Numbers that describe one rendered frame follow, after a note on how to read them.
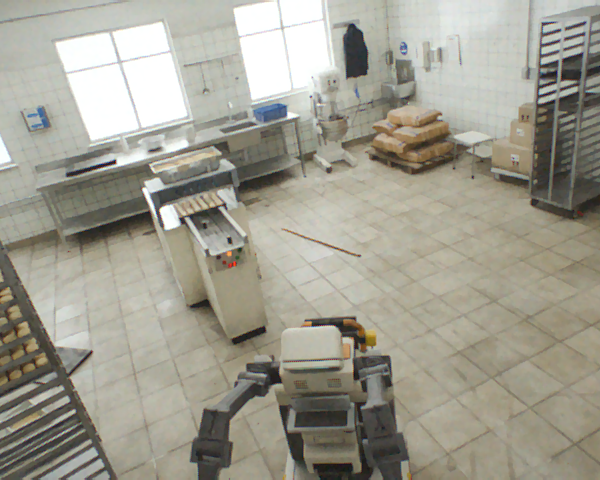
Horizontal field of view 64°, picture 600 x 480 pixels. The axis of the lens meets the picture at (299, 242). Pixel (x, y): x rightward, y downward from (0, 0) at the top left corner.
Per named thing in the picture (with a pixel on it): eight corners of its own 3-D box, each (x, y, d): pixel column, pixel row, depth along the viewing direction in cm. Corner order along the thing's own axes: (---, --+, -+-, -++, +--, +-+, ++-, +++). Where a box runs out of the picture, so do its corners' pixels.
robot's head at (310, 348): (288, 333, 186) (279, 327, 172) (342, 330, 183) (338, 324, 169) (289, 372, 182) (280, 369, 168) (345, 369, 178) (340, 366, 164)
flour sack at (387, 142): (370, 146, 699) (369, 135, 691) (393, 138, 714) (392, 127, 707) (403, 156, 641) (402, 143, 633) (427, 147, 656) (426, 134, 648)
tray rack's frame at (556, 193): (568, 185, 528) (585, 5, 447) (614, 197, 486) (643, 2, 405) (526, 203, 506) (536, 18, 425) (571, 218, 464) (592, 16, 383)
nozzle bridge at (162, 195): (156, 218, 422) (144, 181, 406) (233, 194, 443) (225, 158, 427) (162, 231, 394) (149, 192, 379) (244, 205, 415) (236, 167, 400)
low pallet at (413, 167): (365, 158, 731) (364, 150, 725) (407, 143, 758) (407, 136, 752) (416, 176, 632) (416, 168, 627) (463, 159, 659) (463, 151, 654)
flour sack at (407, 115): (384, 122, 687) (383, 111, 680) (406, 115, 704) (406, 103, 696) (420, 129, 630) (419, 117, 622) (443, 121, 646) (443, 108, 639)
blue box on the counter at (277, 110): (263, 122, 660) (261, 112, 654) (254, 119, 685) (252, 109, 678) (289, 115, 674) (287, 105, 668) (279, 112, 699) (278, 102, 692)
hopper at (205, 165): (154, 179, 407) (149, 164, 401) (217, 161, 423) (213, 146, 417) (159, 189, 383) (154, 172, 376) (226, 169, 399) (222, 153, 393)
